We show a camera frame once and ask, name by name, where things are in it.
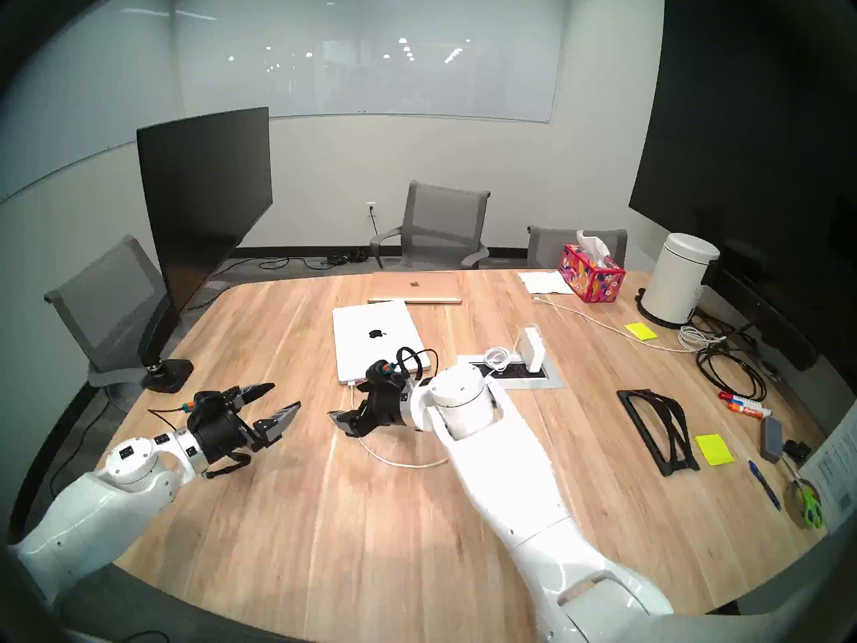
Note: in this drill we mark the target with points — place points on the black video bar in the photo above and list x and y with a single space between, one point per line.
783 333

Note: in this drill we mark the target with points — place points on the large black wall television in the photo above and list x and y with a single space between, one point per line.
736 146

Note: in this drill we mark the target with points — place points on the small black clip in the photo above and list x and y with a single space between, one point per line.
795 449

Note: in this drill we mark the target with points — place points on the yellow sticky note pad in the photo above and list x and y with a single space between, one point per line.
714 450
641 331

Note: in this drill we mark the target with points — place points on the white printed paper sheet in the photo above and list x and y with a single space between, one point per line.
833 467

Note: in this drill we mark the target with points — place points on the grey whiteboard eraser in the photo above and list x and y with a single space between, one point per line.
771 441

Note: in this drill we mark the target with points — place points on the gold closed MacBook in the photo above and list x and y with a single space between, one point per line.
415 288

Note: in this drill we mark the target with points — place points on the white paper napkin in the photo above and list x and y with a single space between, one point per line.
543 282

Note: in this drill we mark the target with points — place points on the blue pen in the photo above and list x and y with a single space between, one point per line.
764 485

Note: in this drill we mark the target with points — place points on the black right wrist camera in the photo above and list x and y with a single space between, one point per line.
392 375

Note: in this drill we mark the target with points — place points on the floral red tissue box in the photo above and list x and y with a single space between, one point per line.
589 280

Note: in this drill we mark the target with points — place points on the white power adapter brick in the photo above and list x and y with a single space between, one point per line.
533 350

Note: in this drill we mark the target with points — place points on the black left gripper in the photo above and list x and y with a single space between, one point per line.
221 434

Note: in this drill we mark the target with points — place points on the glass wall whiteboard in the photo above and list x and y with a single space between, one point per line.
361 45
80 86

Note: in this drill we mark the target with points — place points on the grey table outlet box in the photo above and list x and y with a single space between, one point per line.
529 379

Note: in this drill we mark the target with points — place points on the black laptop stand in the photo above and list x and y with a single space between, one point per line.
643 393

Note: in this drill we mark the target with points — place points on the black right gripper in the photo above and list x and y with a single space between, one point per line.
392 407

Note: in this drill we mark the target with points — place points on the white cylindrical bin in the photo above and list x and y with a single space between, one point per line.
676 283

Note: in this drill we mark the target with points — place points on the silver closed MacBook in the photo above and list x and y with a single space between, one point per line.
375 340

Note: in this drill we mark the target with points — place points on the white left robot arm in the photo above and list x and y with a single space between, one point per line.
87 508

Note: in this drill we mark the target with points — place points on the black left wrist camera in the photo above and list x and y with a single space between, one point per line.
213 402

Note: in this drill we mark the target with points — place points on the black curved desktop monitor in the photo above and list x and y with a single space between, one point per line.
201 199

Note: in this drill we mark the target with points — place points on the grey mesh office chair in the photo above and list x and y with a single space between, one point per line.
110 307
442 220
549 246

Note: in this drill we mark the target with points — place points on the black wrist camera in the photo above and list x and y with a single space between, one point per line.
213 402
392 375

